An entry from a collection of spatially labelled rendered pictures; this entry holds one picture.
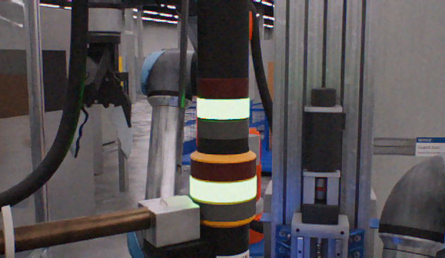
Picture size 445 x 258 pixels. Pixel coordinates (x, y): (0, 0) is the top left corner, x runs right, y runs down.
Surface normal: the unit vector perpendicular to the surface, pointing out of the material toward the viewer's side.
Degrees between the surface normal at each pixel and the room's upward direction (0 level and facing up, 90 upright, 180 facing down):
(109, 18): 90
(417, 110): 89
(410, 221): 71
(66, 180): 90
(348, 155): 90
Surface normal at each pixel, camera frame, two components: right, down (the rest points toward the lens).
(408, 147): -0.07, 0.15
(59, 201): 0.92, 0.06
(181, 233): 0.51, 0.12
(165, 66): -0.16, -0.28
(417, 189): -0.69, -0.33
